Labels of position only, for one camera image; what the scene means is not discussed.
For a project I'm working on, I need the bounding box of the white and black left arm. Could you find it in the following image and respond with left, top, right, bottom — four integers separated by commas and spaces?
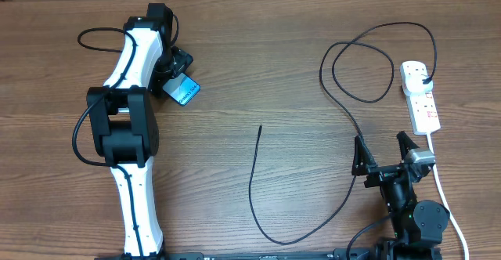
82, 3, 200, 259

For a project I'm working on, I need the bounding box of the white power strip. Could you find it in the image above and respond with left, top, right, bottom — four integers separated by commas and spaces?
406, 92, 441, 135

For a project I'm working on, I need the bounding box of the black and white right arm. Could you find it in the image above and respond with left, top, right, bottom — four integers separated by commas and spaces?
351, 132, 450, 247

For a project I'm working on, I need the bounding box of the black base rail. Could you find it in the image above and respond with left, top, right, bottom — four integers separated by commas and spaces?
93, 247, 443, 260

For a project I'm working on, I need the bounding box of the white charger adapter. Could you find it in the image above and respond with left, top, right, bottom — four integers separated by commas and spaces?
400, 60, 434, 96

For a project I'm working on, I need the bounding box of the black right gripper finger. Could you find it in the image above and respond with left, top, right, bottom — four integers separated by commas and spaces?
396, 131, 419, 161
351, 135, 377, 176

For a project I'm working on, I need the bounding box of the white power strip cord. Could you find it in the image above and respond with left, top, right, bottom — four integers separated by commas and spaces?
425, 132, 470, 260

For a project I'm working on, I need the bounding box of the smartphone with light screen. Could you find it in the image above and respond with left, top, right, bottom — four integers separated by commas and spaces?
162, 73, 200, 106

